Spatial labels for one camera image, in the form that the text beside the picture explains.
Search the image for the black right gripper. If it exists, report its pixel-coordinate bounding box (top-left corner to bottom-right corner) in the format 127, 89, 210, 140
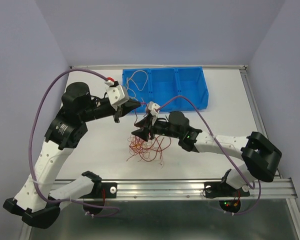
131, 114, 182, 142

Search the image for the red wire bundle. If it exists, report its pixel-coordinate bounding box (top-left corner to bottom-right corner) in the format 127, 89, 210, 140
124, 101, 173, 168

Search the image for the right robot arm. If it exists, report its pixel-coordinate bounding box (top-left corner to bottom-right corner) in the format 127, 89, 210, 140
132, 111, 282, 199

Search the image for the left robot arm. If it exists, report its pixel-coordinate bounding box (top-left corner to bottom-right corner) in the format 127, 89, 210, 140
3, 82, 141, 229

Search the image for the blue three-compartment plastic bin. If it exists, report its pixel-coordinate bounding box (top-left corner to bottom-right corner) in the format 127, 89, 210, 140
122, 66, 209, 110

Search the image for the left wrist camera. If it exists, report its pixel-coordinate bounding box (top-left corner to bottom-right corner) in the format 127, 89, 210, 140
105, 77, 129, 110

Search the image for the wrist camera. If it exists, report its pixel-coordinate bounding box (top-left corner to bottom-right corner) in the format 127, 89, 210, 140
147, 101, 161, 126
105, 77, 129, 110

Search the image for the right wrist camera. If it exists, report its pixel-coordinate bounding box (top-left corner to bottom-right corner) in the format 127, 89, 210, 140
147, 101, 161, 126

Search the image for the aluminium front mounting rail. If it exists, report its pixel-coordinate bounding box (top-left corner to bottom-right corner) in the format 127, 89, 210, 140
52, 177, 298, 201

